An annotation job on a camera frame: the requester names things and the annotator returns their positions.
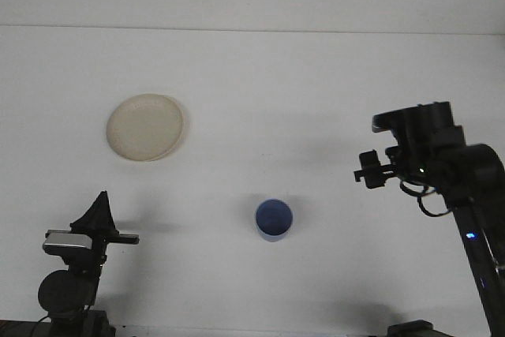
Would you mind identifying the pale blue cup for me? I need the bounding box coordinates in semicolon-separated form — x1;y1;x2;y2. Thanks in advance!
254;197;294;242

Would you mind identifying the pale round plate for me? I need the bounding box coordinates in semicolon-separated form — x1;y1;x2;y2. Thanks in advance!
105;92;189;163

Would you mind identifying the dark base platform edge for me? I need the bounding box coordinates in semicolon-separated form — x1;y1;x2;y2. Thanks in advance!
0;319;52;337

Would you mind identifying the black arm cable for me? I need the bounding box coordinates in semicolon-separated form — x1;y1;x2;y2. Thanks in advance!
400;178;455;218

